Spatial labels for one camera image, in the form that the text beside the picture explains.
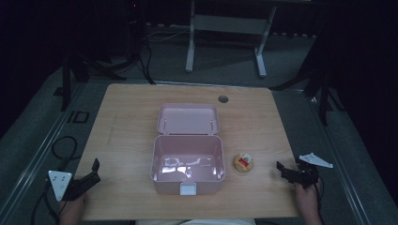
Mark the open pink plastic box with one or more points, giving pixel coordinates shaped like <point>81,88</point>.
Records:
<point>187,150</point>

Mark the black equipment stand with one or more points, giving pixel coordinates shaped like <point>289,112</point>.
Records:
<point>136,40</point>

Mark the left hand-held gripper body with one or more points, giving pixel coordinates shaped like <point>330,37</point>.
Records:
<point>60,184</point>

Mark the person's right hand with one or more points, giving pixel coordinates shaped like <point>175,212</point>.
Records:
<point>306,198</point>

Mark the round yellow red-labelled snack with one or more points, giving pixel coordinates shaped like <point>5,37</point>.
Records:
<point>243,162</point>

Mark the white metal desk frame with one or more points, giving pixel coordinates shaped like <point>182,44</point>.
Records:
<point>230,25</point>

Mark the person's white clothing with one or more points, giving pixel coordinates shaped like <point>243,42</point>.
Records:
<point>200,222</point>

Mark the black tripod stand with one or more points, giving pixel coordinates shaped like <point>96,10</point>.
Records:
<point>319,84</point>
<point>79,73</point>

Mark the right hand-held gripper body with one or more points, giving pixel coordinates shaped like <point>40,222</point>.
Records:
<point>308,173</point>

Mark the person's left hand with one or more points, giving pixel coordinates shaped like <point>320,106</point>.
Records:
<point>74,203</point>

